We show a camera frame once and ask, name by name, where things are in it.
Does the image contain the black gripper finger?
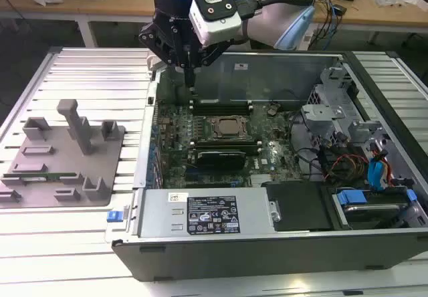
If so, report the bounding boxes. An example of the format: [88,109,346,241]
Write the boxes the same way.
[189,38,232,92]
[138,23,191,91]

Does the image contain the black RAM slot bank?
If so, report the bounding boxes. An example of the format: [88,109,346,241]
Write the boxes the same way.
[189,138,263,154]
[189,97,253,116]

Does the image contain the wooden desk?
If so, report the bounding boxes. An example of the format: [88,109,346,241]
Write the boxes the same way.
[0,0,428,27]

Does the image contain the CPU socket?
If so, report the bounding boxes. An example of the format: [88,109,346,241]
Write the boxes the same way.
[207,116,250,138]

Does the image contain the black graphics card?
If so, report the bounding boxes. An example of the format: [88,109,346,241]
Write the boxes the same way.
[195,148,247,171]

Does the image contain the silver drive cage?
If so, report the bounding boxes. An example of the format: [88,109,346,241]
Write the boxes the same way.
[300,66,393,153]

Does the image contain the green motherboard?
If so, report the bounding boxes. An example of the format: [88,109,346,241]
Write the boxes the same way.
[152,101,305,189]

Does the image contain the silver chipset heatsink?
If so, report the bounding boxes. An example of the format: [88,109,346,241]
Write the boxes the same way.
[250,174,274,188]

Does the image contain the grey parts rack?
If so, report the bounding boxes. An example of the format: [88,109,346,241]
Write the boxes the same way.
[0,98,127,209]

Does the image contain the silver power supply unit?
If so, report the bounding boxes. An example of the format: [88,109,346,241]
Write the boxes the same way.
[137,188,272,239]

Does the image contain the black plastic shroud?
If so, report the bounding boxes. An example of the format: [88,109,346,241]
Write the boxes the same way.
[261,181,335,233]

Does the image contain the black PC case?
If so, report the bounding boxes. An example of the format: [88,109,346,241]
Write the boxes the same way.
[105,47,428,283]

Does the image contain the hard disk in blue carrier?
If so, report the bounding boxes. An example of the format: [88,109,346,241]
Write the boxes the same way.
[332,185,416,230]

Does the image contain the grey case release handle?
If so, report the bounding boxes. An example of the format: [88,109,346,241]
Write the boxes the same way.
[146,53,167,71]

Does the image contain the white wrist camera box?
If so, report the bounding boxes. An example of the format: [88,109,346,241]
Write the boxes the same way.
[188,0,242,47]

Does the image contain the black camera cable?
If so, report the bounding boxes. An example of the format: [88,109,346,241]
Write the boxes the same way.
[237,0,317,21]

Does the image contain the blue hanging cable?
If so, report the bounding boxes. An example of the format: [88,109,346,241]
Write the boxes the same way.
[326,0,339,49]

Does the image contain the red and yellow wires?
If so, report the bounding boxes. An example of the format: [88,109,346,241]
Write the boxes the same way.
[324,154,369,181]

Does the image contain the blue flat wire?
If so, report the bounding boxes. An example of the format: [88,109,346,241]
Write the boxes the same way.
[366,159,393,191]

